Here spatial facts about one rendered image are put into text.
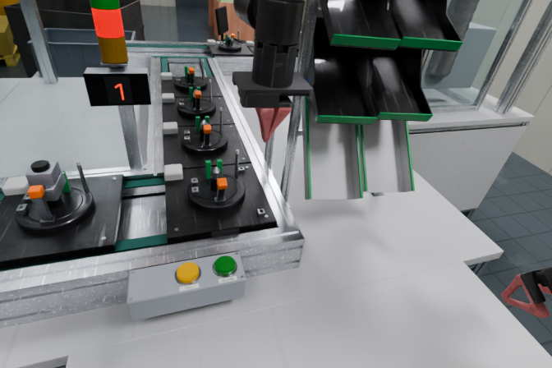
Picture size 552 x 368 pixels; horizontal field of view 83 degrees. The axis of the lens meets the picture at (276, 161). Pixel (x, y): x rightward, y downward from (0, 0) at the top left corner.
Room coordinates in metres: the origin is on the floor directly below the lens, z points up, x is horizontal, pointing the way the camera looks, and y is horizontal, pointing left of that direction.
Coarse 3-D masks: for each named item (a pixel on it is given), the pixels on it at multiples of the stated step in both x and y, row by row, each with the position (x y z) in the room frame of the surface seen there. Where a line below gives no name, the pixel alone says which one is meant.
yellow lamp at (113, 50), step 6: (102, 42) 0.61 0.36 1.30; (108, 42) 0.61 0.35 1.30; (114, 42) 0.62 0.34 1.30; (120, 42) 0.63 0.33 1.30; (102, 48) 0.61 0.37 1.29; (108, 48) 0.61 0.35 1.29; (114, 48) 0.62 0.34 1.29; (120, 48) 0.62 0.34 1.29; (102, 54) 0.62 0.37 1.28; (108, 54) 0.61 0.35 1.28; (114, 54) 0.62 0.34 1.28; (120, 54) 0.62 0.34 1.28; (126, 54) 0.64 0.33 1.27; (102, 60) 0.62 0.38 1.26; (108, 60) 0.61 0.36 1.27; (114, 60) 0.61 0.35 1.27; (120, 60) 0.62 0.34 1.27; (126, 60) 0.64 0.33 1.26
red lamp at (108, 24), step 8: (96, 16) 0.61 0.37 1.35; (104, 16) 0.61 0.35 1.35; (112, 16) 0.62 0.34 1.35; (120, 16) 0.64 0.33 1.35; (96, 24) 0.61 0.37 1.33; (104, 24) 0.61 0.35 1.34; (112, 24) 0.62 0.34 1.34; (120, 24) 0.63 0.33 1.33; (96, 32) 0.62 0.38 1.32; (104, 32) 0.61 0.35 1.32; (112, 32) 0.62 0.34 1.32; (120, 32) 0.63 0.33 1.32
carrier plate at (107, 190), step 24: (96, 192) 0.54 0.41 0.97; (120, 192) 0.56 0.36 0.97; (0, 216) 0.44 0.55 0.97; (96, 216) 0.47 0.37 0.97; (0, 240) 0.38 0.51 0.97; (24, 240) 0.39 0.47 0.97; (48, 240) 0.40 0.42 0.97; (72, 240) 0.40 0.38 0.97; (96, 240) 0.41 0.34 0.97; (0, 264) 0.34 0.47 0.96; (24, 264) 0.35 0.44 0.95
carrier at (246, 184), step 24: (168, 168) 0.64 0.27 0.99; (192, 168) 0.68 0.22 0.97; (216, 168) 0.59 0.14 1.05; (168, 192) 0.58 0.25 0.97; (192, 192) 0.55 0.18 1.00; (216, 192) 0.57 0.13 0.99; (240, 192) 0.58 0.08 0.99; (168, 216) 0.50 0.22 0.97; (192, 216) 0.51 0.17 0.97; (216, 216) 0.51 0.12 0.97; (240, 216) 0.52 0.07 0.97; (264, 216) 0.53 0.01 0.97; (168, 240) 0.44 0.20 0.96; (192, 240) 0.45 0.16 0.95
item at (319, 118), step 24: (312, 48) 0.72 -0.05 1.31; (336, 48) 0.84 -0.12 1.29; (360, 48) 0.78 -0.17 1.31; (312, 72) 0.69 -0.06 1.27; (336, 72) 0.75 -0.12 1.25; (360, 72) 0.75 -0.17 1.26; (312, 96) 0.66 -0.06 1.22; (336, 96) 0.68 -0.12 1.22; (360, 96) 0.70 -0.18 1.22; (336, 120) 0.61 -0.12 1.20; (360, 120) 0.62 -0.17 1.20
